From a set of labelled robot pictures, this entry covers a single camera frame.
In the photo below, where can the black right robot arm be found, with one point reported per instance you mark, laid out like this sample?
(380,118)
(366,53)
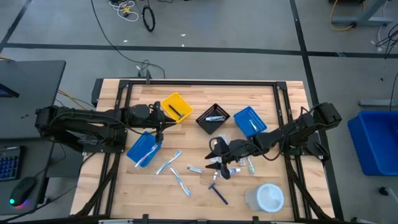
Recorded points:
(280,133)

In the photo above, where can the black office desk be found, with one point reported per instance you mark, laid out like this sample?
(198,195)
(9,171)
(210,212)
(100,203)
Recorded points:
(37,93)

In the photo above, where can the black backlit keyboard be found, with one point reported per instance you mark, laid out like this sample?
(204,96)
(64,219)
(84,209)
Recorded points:
(9,165)

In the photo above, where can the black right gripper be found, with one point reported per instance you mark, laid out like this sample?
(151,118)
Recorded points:
(236,151)

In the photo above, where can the blue plastic basket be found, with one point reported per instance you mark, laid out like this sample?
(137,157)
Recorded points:
(245,116)
(140,146)

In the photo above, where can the grey metal stand foot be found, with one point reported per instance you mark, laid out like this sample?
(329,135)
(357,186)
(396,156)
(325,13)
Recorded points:
(377,102)

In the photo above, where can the black plastic basket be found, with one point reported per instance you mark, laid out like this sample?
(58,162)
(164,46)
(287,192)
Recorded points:
(211,127)

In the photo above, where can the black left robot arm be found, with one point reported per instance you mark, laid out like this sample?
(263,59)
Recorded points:
(93,121)

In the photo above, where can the small pale toiletry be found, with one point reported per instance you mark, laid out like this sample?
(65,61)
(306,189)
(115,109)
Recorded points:
(253,125)

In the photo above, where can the large blue storage bin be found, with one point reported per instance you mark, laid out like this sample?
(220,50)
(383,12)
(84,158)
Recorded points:
(376,143)

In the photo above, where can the white blue toothbrush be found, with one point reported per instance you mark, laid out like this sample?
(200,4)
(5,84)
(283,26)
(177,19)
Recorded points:
(181,182)

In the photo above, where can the black computer mouse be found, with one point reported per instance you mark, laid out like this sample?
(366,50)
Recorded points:
(21,189)

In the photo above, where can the white travel toothpaste tube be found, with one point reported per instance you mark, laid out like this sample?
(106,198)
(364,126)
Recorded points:
(215,175)
(235,170)
(214,118)
(214,160)

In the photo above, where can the black aluminium rig frame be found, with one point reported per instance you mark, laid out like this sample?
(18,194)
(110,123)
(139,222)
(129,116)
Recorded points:
(202,83)

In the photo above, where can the clear container with white lid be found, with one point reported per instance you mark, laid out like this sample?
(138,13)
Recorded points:
(264,197)

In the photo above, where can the grey metal stand leg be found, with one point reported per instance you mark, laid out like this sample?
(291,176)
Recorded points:
(363,20)

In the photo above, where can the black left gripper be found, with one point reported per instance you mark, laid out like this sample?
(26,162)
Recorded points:
(157,119)

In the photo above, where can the yellow plastic basket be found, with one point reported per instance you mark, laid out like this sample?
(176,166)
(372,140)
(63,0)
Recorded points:
(180,102)

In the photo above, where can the red toothbrush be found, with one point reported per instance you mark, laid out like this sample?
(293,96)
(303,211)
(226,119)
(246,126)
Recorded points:
(146,155)

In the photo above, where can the dark blue disposable razor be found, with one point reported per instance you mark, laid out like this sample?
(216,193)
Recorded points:
(175,111)

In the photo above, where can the clear plastic wrapper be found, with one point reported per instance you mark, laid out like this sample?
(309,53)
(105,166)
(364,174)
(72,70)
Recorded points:
(224,139)

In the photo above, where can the silver metal bracket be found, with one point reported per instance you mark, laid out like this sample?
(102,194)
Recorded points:
(115,221)

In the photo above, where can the green toothbrush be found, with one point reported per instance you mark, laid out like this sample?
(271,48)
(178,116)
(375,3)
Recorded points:
(250,166)

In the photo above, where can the pink toiletry item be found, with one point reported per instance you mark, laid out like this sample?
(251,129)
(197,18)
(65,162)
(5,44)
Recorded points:
(242,162)

